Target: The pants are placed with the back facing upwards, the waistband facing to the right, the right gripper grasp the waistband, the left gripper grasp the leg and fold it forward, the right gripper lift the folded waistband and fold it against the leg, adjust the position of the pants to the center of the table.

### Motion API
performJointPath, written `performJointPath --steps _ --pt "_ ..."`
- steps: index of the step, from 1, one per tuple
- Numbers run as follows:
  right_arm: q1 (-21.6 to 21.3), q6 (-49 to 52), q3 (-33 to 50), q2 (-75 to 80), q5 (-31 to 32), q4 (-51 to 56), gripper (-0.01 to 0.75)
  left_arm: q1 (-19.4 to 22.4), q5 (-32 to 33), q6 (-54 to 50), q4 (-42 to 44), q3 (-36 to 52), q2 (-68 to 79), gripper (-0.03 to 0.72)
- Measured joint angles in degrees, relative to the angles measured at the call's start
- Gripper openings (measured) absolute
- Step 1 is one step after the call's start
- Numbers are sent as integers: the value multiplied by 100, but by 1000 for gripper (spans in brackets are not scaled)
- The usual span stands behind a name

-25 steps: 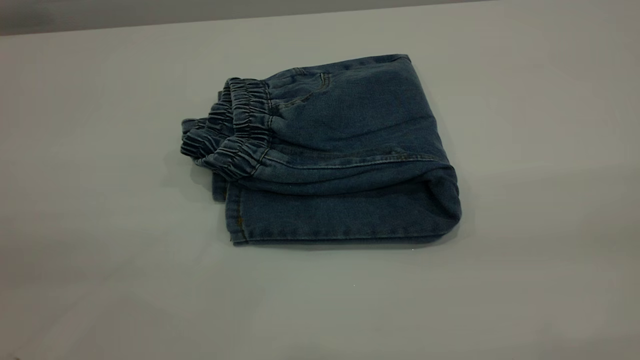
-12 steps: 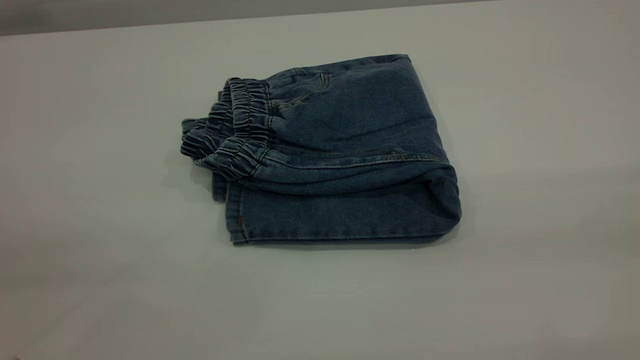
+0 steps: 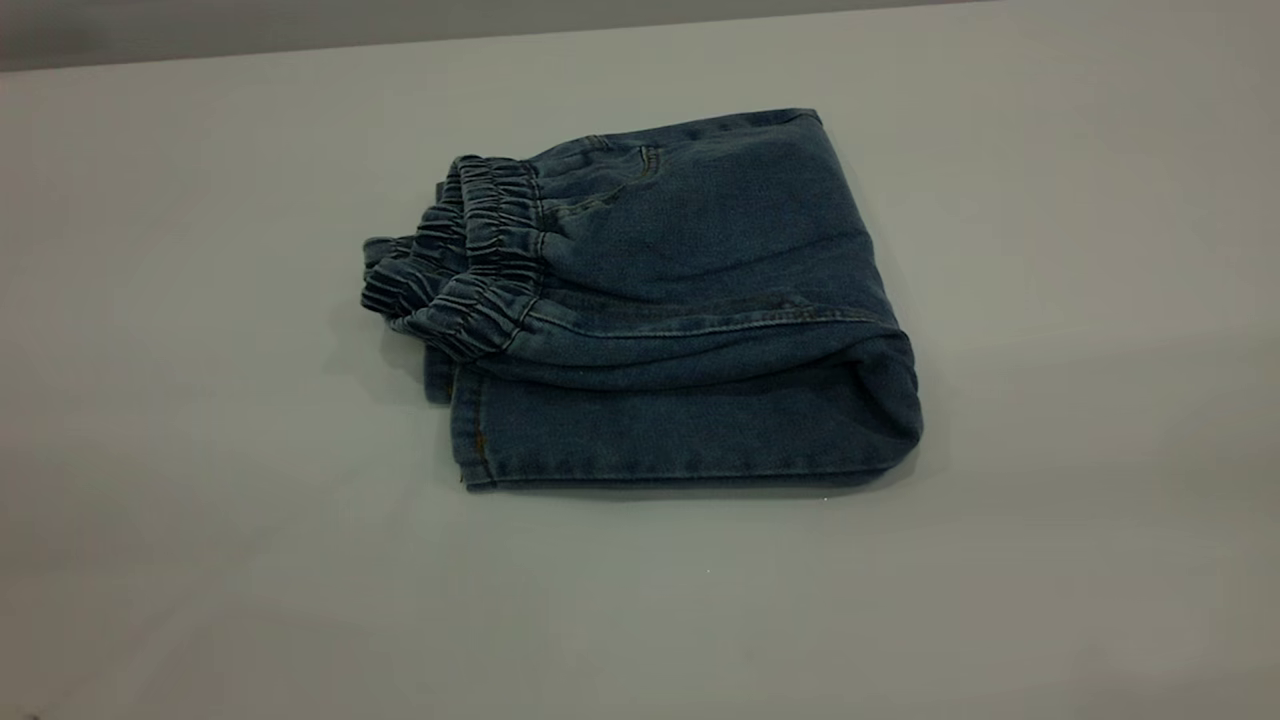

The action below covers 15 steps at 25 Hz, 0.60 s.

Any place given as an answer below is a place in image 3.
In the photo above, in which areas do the blue denim shorts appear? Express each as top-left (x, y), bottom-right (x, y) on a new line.
top-left (359, 107), bottom-right (925, 494)

